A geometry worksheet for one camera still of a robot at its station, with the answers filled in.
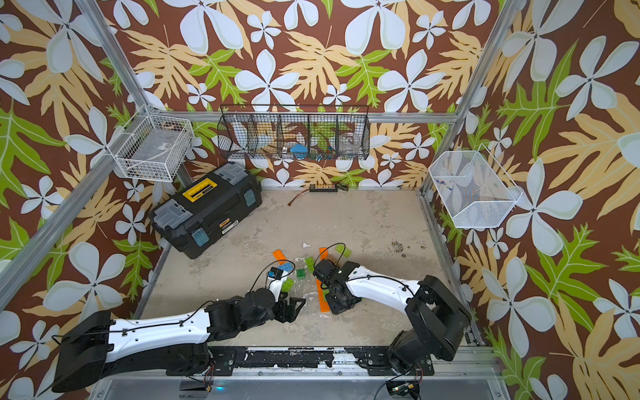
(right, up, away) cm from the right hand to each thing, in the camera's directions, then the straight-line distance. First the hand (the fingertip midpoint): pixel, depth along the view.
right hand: (337, 305), depth 84 cm
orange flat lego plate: (-22, +15, +14) cm, 30 cm away
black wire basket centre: (-16, +64, +14) cm, 68 cm away
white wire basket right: (+47, +41, 0) cm, 62 cm away
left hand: (-12, +5, -7) cm, 15 cm away
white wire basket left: (-66, +56, +2) cm, 86 cm away
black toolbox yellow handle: (-48, +34, +7) cm, 59 cm away
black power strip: (-4, +44, +35) cm, 57 cm away
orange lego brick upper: (-4, +16, +14) cm, 22 cm away
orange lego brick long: (-4, 0, 0) cm, 4 cm away
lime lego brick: (-10, +13, +9) cm, 18 cm away
